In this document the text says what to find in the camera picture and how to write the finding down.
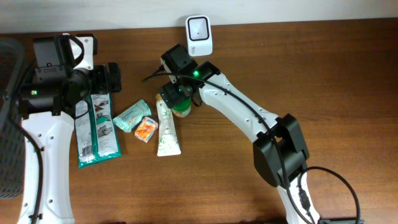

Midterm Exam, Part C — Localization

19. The green lid jar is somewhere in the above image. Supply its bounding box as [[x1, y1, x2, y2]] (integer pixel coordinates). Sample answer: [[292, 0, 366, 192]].
[[172, 98, 191, 118]]

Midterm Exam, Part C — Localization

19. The orange tissue packet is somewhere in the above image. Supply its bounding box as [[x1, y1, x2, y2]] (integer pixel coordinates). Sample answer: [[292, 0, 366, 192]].
[[134, 116, 159, 143]]

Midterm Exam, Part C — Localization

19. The teal wet wipes pack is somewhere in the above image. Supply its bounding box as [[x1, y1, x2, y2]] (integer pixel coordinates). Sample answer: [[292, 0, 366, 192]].
[[113, 100, 152, 133]]

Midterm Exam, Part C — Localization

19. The white cosmetic tube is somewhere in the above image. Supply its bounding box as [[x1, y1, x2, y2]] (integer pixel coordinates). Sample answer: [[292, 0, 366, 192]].
[[155, 93, 181, 157]]

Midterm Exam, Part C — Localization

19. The green gloves package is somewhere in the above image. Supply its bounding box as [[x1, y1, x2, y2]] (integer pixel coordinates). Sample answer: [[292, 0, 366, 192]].
[[75, 93, 121, 169]]

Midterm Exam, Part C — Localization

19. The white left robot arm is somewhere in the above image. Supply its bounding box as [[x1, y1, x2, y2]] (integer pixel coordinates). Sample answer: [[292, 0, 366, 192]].
[[17, 34, 121, 223]]

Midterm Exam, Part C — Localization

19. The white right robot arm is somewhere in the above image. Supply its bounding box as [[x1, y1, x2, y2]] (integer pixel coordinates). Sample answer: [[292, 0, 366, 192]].
[[153, 62, 363, 223]]

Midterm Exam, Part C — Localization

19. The white barcode scanner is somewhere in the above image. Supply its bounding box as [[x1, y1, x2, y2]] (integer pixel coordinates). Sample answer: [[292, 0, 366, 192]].
[[185, 15, 213, 57]]

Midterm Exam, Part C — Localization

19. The dark grey plastic basket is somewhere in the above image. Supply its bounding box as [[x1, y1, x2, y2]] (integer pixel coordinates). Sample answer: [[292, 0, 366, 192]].
[[1, 37, 25, 199]]

